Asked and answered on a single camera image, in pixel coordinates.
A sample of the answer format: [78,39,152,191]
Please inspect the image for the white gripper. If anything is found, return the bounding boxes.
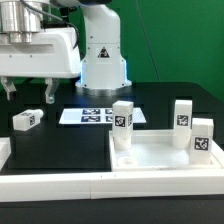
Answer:
[0,28,81,104]

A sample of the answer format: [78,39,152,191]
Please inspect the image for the white square tabletop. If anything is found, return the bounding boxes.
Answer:
[109,129,224,172]

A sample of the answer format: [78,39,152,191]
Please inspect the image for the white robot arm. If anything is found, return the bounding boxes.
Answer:
[0,0,131,104]

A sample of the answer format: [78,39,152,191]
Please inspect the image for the white sheet with fiducial markers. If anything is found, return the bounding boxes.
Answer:
[59,107,147,125]

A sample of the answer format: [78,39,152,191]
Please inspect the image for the white left fence bar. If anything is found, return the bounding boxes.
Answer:
[0,138,11,170]

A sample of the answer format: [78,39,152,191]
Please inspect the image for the white fence bar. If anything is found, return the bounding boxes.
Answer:
[0,138,11,170]
[0,170,224,202]

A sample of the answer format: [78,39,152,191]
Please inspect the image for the white front fence bar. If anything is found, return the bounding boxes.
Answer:
[0,170,224,202]

